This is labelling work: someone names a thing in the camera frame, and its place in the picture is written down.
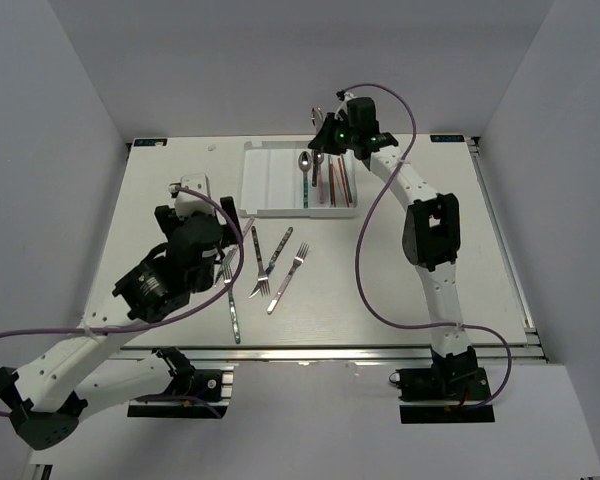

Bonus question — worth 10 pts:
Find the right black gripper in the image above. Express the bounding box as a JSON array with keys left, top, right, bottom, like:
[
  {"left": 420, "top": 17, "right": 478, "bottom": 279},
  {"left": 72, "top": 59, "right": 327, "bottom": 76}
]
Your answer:
[{"left": 308, "top": 113, "right": 358, "bottom": 156}]

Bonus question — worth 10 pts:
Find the pink handled spoon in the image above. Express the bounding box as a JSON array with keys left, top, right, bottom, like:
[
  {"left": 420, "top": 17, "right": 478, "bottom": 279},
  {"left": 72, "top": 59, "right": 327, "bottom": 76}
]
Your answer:
[{"left": 314, "top": 151, "right": 325, "bottom": 204}]

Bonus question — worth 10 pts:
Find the dark handled spoon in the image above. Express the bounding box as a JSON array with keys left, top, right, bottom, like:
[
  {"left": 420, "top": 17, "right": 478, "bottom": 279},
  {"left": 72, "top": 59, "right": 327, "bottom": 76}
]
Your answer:
[{"left": 311, "top": 107, "right": 324, "bottom": 187}]

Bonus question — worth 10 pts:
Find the green handled spoon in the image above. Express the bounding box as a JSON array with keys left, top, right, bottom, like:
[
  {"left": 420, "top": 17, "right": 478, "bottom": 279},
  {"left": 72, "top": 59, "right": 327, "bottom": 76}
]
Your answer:
[{"left": 298, "top": 151, "right": 312, "bottom": 209}]

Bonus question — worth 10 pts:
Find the dark handled fork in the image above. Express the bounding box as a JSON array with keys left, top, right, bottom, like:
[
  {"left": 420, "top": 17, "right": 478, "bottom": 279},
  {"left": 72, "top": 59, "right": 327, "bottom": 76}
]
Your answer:
[{"left": 251, "top": 225, "right": 270, "bottom": 296}]

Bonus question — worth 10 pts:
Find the pink handled fork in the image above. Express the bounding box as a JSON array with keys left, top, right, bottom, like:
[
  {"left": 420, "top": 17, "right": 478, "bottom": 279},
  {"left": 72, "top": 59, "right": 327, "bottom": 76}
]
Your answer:
[{"left": 266, "top": 242, "right": 310, "bottom": 315}]

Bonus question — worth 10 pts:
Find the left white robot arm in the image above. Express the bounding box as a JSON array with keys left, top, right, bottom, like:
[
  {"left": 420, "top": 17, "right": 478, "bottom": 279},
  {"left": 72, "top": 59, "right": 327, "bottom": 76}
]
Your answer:
[{"left": 0, "top": 197, "right": 242, "bottom": 451}]

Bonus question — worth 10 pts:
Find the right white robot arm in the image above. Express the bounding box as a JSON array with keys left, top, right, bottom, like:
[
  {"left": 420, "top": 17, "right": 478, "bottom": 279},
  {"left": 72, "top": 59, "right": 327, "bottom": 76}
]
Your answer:
[{"left": 309, "top": 91, "right": 478, "bottom": 399}]

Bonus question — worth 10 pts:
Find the white divided utensil tray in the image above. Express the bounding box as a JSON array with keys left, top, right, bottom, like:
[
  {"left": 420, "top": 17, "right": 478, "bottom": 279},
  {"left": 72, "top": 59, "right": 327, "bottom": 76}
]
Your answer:
[{"left": 238, "top": 141, "right": 358, "bottom": 218}]

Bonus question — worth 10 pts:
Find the left blue corner sticker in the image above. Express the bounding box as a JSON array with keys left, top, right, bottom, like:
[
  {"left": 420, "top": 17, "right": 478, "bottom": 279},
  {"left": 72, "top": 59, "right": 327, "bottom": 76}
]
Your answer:
[{"left": 133, "top": 138, "right": 168, "bottom": 147}]

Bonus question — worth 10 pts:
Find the blue corner sticker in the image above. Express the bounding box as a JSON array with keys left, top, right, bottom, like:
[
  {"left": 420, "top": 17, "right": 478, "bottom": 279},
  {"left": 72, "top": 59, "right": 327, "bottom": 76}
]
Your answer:
[
  {"left": 430, "top": 134, "right": 465, "bottom": 143},
  {"left": 133, "top": 138, "right": 168, "bottom": 147}
]

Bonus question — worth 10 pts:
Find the right blue corner sticker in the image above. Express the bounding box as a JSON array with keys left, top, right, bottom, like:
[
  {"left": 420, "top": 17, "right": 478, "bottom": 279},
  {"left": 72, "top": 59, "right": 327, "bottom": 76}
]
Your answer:
[{"left": 430, "top": 134, "right": 465, "bottom": 143}]

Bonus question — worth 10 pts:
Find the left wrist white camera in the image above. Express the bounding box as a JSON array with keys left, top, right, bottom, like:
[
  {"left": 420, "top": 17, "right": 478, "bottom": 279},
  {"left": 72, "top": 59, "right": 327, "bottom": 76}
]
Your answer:
[{"left": 168, "top": 173, "right": 214, "bottom": 220}]

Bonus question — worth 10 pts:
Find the pink handled knife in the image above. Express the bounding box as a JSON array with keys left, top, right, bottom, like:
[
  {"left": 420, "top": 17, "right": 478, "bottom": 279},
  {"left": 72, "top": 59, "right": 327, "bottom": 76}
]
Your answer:
[{"left": 213, "top": 216, "right": 256, "bottom": 287}]

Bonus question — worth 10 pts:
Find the green handled fork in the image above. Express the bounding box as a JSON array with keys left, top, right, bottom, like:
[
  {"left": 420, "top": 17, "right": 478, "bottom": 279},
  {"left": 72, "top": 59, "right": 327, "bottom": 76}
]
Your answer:
[{"left": 222, "top": 249, "right": 241, "bottom": 344}]

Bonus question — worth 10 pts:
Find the dark handled knife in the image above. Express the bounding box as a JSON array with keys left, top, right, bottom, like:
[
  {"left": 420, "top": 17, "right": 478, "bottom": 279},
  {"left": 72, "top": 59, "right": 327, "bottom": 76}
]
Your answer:
[{"left": 249, "top": 227, "right": 293, "bottom": 298}]

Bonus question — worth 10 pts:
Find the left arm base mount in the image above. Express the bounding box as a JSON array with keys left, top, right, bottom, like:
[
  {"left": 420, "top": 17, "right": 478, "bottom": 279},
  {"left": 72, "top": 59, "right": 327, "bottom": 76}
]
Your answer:
[{"left": 127, "top": 347, "right": 228, "bottom": 420}]

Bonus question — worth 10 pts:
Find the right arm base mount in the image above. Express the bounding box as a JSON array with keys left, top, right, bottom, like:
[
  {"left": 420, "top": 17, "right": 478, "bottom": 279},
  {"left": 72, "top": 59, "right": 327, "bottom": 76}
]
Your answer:
[{"left": 388, "top": 368, "right": 495, "bottom": 425}]

